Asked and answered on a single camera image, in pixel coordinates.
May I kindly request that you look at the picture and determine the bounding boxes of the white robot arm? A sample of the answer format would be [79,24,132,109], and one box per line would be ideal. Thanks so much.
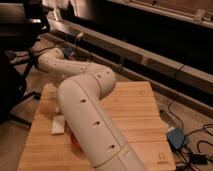
[38,48,147,171]

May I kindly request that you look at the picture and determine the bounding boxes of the blue electronics box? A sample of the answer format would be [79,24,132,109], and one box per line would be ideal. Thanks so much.
[64,48,75,58]

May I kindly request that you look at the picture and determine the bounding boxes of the white rectangular block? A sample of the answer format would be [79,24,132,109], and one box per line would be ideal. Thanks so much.
[51,115,65,135]

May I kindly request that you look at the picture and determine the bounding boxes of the red-brown bowl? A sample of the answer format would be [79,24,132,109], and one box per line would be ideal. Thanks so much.
[70,132,80,147]

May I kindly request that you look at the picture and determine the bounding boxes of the blue power adapter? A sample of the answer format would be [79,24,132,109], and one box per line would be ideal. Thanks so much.
[167,128,188,150]

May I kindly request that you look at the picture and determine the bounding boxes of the black office chair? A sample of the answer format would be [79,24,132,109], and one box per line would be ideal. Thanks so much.
[0,0,50,127]

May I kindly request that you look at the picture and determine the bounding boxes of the black floor cables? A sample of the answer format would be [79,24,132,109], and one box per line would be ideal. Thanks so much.
[159,89,213,171]

